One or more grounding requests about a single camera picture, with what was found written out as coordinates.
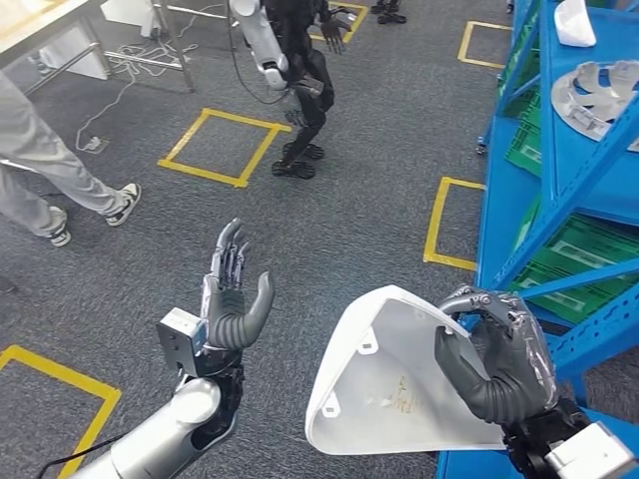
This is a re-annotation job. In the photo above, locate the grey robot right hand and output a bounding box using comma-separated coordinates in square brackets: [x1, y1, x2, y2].
[434, 283, 559, 426]

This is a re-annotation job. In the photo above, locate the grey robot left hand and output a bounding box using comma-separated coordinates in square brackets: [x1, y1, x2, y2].
[200, 218, 276, 351]

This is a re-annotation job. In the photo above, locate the white plastic shell part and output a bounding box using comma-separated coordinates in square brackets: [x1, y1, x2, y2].
[304, 285, 506, 457]
[554, 0, 597, 49]

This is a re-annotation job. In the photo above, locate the blue metal shelf rack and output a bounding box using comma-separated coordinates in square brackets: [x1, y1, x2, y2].
[435, 260, 639, 479]
[474, 0, 639, 332]

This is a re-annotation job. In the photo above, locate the round silver metal part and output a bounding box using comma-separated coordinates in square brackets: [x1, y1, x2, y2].
[551, 59, 639, 154]

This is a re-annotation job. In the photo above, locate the green plastic crate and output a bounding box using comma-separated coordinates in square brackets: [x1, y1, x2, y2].
[499, 13, 540, 101]
[504, 86, 542, 179]
[508, 198, 639, 325]

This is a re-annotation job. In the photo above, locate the yellow floor tape square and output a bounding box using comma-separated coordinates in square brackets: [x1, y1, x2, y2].
[423, 176, 485, 272]
[0, 344, 122, 479]
[309, 0, 369, 42]
[157, 107, 292, 189]
[458, 21, 512, 70]

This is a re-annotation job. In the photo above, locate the metal floor socket plate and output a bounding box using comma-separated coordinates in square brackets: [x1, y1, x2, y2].
[82, 135, 111, 157]

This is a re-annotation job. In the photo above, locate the person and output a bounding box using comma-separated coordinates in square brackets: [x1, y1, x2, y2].
[0, 69, 143, 249]

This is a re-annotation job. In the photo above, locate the white box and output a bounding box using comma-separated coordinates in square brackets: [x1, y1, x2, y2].
[100, 0, 160, 39]

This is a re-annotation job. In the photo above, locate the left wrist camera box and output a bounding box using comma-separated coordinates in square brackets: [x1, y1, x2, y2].
[156, 306, 208, 377]

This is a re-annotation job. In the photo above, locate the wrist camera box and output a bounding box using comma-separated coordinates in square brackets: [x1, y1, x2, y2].
[544, 421, 637, 479]
[156, 306, 208, 377]

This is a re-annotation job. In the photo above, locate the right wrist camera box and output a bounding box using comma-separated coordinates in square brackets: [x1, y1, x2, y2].
[544, 421, 637, 479]

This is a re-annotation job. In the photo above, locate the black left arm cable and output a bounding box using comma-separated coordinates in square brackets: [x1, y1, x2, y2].
[35, 432, 126, 479]

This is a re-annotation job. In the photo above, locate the white floor cable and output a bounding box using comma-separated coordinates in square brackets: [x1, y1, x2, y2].
[75, 3, 225, 154]

